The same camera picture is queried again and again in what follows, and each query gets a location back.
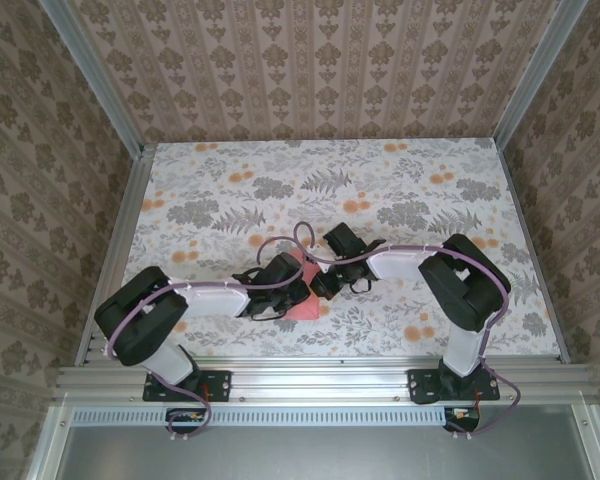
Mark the pink cloth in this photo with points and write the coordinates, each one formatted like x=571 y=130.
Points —
x=307 y=310

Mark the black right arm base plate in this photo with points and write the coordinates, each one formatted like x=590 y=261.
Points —
x=422 y=385

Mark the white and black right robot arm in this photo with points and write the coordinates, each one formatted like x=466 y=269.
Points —
x=400 y=265

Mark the long aluminium frame rail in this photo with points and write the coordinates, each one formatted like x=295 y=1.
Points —
x=320 y=380

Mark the aluminium corner post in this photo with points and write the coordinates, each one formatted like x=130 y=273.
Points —
x=100 y=85
x=535 y=80

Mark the floral printed table cover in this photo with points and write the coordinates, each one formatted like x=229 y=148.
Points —
x=380 y=170

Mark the aluminium side rail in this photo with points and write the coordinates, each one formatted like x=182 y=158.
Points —
x=125 y=225

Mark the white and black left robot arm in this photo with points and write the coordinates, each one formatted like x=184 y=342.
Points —
x=215 y=300

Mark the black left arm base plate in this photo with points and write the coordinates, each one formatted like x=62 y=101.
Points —
x=220 y=385

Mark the black electronics board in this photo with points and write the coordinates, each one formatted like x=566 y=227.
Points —
x=467 y=420
x=180 y=422

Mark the grey metal panel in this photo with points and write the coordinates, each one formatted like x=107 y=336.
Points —
x=330 y=455

